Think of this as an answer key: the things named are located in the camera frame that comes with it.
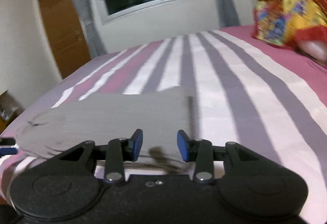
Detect grey left curtain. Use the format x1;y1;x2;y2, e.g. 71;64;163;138
72;0;106;59

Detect colourful folded blanket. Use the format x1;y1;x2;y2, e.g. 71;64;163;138
253;0;326;60

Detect brown wooden door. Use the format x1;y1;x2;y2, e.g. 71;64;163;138
38;0;90;78

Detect grey pants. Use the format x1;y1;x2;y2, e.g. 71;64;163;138
16;87;195;173

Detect dark bedside furniture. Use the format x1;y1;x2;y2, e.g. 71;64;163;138
0;90;24;133

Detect striped pink purple bedsheet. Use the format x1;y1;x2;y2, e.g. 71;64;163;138
3;26;326;223

